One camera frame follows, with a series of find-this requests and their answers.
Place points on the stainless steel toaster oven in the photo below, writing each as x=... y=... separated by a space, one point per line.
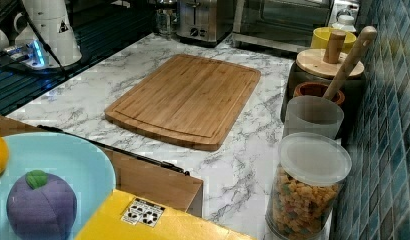
x=280 y=24

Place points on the bamboo cutting board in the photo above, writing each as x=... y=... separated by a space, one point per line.
x=188 y=101

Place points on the glass jar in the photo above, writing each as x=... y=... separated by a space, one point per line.
x=166 y=17

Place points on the brown ceramic pot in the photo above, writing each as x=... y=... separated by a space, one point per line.
x=317 y=89

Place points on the frosted plastic cup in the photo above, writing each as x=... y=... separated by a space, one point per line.
x=314 y=115

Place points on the clear jar of cereal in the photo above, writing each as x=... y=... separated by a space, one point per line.
x=306 y=184

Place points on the dark jar with wooden lid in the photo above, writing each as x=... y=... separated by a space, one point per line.
x=310 y=66

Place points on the yellow box with sticker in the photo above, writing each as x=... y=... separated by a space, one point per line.
x=124 y=216

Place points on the light blue plate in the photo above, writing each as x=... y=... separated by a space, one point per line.
x=81 y=164

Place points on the yellow cup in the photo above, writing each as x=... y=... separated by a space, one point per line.
x=319 y=38

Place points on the white bottle with cap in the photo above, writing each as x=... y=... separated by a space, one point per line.
x=345 y=23

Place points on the wooden pestle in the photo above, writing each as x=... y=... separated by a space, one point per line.
x=364 y=40

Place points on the purple plush plum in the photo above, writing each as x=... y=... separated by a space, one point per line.
x=41 y=206

